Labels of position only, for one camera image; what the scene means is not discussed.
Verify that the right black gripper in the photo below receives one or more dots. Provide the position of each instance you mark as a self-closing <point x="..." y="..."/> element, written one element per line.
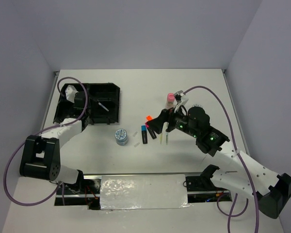
<point x="166" y="115"/>

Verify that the blue slim pen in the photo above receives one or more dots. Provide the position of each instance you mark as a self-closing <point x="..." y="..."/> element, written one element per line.
<point x="101" y="105"/>

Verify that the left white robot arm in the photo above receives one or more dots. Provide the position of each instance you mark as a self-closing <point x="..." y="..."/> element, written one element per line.
<point x="41" y="155"/>

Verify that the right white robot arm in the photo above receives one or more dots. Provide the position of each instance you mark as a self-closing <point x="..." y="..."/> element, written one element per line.
<point x="231" y="169"/>

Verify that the pink capped small bottle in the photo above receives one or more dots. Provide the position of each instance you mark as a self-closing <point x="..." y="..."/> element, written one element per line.
<point x="170" y="100"/>

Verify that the orange highlighter marker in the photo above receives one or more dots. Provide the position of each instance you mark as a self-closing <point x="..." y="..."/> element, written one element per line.
<point x="149" y="118"/>

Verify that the pink highlighter marker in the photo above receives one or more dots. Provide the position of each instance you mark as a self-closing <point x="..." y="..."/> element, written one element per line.
<point x="151" y="132"/>

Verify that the blue highlighter marker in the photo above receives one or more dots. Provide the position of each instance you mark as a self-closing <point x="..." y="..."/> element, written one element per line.
<point x="144" y="134"/>

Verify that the blue patterned round tin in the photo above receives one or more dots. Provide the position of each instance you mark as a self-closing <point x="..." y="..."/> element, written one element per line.
<point x="121" y="137"/>

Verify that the black compartment organizer tray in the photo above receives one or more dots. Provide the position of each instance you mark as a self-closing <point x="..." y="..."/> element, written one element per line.
<point x="106" y="93"/>

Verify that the silver foil covered panel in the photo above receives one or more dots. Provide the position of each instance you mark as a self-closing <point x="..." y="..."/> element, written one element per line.
<point x="143" y="192"/>

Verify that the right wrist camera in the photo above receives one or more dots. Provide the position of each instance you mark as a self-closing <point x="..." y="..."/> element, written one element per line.
<point x="181" y="98"/>

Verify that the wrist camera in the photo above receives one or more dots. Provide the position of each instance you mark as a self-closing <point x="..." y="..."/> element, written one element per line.
<point x="70" y="93"/>
<point x="181" y="98"/>

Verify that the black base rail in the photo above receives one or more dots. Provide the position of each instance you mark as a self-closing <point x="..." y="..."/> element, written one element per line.
<point x="89" y="198"/>

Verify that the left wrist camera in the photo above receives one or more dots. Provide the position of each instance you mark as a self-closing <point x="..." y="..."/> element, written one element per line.
<point x="70" y="93"/>

